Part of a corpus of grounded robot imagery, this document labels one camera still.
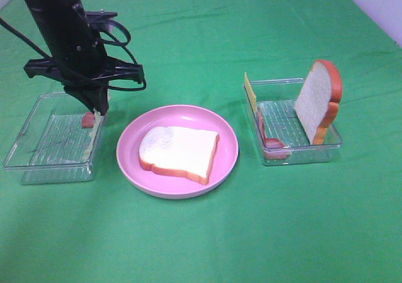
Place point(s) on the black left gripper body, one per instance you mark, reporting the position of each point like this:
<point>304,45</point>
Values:
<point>77,40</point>

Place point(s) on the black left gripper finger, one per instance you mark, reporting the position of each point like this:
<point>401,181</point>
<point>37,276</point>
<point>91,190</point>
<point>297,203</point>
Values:
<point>79,95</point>
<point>99,99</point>

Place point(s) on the bacon strip from container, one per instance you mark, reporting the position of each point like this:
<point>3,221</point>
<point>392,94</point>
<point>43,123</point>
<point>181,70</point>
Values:
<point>88,120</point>

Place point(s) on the green lettuce leaf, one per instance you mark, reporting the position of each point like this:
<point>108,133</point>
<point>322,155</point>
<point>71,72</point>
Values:
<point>79,143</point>

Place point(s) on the toast bread slice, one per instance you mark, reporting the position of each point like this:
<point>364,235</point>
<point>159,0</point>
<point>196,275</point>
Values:
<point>317,104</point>
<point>179,151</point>

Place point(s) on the yellow cheese slice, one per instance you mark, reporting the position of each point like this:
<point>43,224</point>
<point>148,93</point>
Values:
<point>250,93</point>

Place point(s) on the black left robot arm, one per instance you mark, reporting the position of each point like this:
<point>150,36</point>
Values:
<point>64,6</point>

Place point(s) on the clear left plastic container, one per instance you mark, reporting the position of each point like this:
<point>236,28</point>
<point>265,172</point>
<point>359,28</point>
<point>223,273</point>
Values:
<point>36,155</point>

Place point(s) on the clear plastic container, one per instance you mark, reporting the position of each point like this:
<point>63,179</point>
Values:
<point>276,98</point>
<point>36,155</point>

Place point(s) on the pink plate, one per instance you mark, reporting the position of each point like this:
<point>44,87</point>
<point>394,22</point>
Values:
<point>188,116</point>

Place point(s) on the green tablecloth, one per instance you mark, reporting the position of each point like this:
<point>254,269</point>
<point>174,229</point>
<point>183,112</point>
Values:
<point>331,222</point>

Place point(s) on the clear right plastic container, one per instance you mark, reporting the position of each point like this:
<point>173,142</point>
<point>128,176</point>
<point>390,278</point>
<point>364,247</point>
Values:
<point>276,98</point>

